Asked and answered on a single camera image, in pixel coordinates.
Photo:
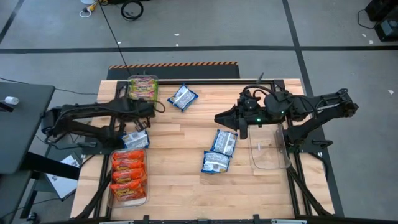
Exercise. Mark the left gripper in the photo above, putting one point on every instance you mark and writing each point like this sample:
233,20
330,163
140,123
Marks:
140,111

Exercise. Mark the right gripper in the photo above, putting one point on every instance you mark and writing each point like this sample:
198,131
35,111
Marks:
255,115

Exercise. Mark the blue soy sauce noodle pack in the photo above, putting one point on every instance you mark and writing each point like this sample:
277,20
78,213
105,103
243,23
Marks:
183,97
224,142
135,140
215,162

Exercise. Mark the green chili shrimp noodle pack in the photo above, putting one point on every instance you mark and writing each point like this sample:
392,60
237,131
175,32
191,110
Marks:
141,96
143,89
143,81

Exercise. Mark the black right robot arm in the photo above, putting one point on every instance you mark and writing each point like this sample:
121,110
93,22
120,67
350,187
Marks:
311,107

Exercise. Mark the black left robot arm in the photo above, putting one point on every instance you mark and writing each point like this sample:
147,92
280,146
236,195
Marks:
93,109

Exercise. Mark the orange Maruchan noodle pack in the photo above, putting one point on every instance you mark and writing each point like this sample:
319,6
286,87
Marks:
127,165
127,191
129,155
128,176

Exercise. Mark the clear plastic bin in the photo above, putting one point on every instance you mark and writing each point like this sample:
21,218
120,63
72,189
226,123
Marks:
143,76
267,146
144,203

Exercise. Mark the black mat with striped edge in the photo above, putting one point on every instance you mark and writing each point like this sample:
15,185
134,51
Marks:
186,72

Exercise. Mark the black desk leg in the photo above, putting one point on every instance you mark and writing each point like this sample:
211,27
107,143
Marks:
49,165

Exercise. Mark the white paper sheet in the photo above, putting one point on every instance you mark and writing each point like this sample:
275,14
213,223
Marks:
62,183

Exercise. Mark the black desk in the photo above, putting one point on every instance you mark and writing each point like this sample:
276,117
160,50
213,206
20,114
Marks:
21,130

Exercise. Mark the small white device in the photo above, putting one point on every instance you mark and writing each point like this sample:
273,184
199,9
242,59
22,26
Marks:
12,100

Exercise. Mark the black equipment box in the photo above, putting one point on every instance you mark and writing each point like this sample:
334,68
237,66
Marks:
387,31
382,7

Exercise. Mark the black aluminium rig frame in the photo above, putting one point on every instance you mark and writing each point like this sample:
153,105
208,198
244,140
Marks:
217,82

